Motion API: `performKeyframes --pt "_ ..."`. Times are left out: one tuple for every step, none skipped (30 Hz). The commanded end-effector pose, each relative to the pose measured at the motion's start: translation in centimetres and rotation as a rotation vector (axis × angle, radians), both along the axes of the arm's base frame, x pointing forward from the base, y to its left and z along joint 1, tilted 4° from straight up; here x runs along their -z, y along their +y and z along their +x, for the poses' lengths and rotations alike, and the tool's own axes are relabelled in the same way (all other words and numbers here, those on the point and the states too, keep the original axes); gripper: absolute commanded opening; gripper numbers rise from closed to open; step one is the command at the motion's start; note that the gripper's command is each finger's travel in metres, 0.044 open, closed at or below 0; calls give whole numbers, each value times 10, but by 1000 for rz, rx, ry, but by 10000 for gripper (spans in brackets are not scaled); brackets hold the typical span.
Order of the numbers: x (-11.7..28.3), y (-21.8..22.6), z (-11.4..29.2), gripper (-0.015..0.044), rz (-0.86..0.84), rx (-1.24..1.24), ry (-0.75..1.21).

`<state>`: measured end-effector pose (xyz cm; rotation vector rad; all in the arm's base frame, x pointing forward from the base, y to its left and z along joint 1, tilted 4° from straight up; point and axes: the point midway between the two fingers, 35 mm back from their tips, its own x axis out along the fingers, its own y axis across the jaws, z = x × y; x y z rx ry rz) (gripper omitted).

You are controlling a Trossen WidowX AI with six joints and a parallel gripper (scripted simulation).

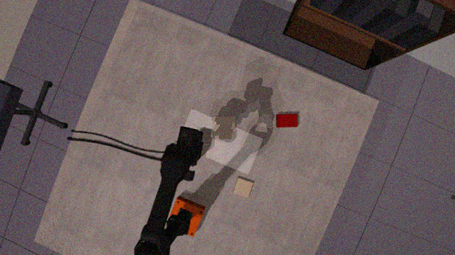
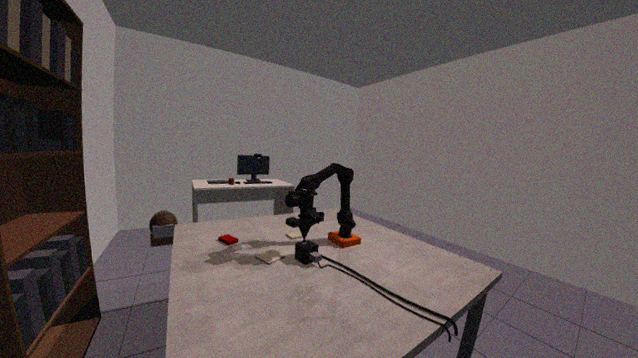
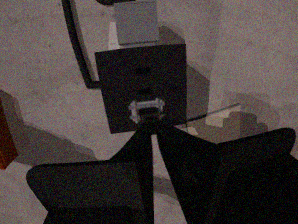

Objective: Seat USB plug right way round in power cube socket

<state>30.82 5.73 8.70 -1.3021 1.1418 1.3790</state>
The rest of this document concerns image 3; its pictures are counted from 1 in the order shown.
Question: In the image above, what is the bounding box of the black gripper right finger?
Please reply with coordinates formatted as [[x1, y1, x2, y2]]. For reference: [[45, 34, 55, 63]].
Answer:
[[154, 121, 295, 224]]

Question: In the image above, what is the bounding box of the black cable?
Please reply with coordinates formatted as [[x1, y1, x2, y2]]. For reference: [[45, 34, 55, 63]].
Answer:
[[97, 0, 160, 48]]

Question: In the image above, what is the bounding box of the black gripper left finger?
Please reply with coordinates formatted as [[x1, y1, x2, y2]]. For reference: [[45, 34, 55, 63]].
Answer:
[[25, 123, 154, 224]]

